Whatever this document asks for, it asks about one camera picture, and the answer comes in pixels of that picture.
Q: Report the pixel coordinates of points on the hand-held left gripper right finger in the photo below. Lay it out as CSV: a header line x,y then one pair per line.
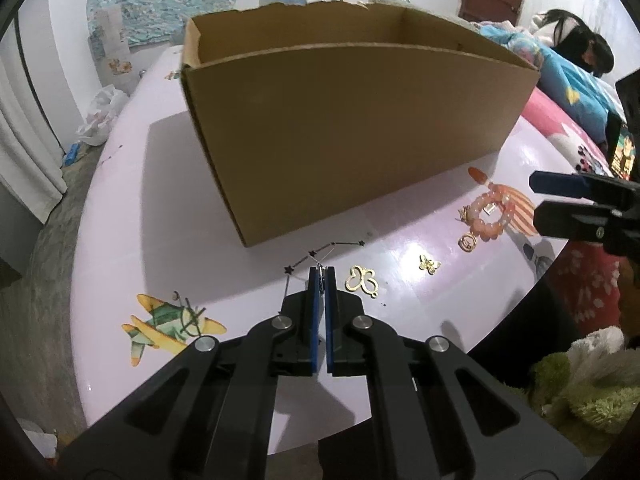
x,y
345,320

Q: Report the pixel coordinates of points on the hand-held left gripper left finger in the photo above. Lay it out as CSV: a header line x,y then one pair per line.
x,y
315,310

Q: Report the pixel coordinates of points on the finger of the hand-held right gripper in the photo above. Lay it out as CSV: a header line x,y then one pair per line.
x,y
565,220
560,183

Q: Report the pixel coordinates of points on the gold clover charm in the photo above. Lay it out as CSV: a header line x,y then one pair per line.
x,y
361,280

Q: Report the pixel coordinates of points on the gold butterfly charm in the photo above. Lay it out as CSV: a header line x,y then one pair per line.
x,y
429,264

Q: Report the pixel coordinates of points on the brown cardboard box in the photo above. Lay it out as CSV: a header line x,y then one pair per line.
x,y
350,125

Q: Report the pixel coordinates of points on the pink floral blanket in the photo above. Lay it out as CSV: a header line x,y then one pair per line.
x,y
575,280

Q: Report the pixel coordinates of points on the blue printed quilt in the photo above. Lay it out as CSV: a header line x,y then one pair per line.
x,y
565,80

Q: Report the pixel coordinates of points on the small gold charm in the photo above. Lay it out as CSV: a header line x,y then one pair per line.
x,y
462,215

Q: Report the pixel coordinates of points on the fuzzy green white clothing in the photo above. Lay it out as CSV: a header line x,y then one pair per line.
x,y
585,390

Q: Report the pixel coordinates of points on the white plastic bag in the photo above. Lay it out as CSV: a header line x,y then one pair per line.
x,y
102,115

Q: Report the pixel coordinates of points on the small blue object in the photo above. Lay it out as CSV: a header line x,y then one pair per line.
x,y
71,154

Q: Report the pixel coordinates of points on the white curtain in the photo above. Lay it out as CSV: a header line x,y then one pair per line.
x,y
25,150

